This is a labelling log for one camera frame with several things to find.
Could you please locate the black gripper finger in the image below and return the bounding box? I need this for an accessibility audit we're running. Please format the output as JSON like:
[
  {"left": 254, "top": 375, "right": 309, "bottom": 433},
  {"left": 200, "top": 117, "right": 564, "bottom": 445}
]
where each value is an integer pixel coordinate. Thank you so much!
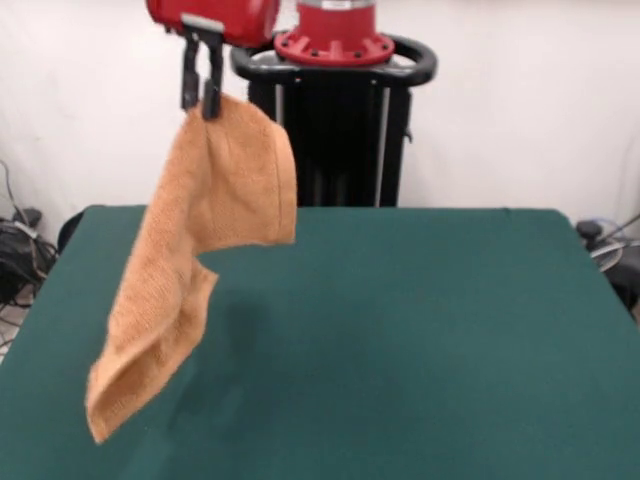
[
  {"left": 179, "top": 27, "right": 202, "bottom": 112},
  {"left": 200, "top": 30, "right": 225, "bottom": 121}
]

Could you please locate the dark green table cloth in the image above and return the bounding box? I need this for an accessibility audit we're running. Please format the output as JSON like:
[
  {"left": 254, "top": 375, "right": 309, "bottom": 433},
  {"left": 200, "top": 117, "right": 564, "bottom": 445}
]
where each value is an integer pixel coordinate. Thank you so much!
[{"left": 0, "top": 203, "right": 640, "bottom": 480}]

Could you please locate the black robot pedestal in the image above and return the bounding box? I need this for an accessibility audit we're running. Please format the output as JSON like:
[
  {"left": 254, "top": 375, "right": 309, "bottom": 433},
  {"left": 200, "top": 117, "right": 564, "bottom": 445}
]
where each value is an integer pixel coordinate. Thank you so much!
[{"left": 228, "top": 30, "right": 439, "bottom": 209}]

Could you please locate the black cable tangle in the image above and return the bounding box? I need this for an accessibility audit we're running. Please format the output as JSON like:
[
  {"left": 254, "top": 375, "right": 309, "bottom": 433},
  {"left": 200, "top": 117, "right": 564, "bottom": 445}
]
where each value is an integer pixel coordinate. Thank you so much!
[{"left": 0, "top": 158, "right": 61, "bottom": 346}]

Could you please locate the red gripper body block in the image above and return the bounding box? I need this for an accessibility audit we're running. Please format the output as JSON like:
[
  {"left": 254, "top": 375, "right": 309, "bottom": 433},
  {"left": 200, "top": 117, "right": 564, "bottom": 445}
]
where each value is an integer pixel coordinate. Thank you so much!
[{"left": 144, "top": 0, "right": 282, "bottom": 50}]

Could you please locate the tan terry towel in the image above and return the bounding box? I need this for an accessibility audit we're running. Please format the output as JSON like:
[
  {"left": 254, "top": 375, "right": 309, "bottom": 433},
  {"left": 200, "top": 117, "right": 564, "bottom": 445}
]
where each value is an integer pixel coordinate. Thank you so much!
[{"left": 84, "top": 94, "right": 300, "bottom": 446}]

